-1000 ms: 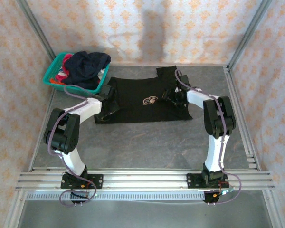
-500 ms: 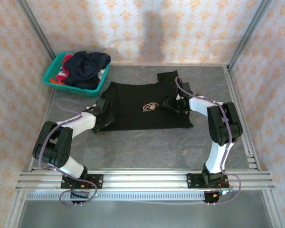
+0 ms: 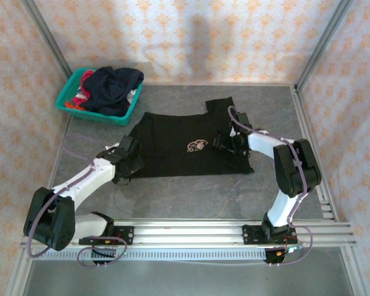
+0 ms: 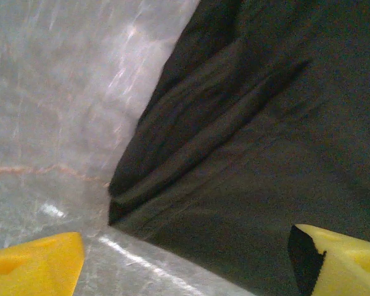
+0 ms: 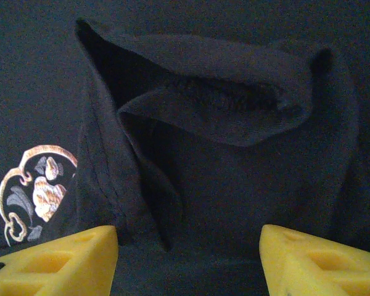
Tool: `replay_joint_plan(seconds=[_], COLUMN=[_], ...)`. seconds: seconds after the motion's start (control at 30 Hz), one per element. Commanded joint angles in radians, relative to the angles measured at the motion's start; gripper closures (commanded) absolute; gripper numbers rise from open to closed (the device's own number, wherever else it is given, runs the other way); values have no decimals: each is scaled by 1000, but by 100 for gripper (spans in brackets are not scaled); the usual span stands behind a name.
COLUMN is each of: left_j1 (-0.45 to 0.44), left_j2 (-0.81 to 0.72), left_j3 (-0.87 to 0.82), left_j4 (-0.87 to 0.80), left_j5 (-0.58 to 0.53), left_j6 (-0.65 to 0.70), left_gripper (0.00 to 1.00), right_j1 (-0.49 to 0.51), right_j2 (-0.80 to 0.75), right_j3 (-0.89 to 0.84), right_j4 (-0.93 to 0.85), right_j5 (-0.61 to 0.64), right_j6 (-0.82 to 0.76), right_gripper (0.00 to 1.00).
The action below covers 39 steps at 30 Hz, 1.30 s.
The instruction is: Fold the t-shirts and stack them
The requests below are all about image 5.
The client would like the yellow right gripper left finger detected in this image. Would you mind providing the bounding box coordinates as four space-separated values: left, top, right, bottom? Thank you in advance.
0 224 120 296

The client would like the black t-shirt with embroidered emblem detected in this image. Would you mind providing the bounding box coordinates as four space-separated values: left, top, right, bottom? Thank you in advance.
0 0 370 296

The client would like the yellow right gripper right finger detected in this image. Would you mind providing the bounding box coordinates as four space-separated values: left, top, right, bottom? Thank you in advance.
258 224 370 296

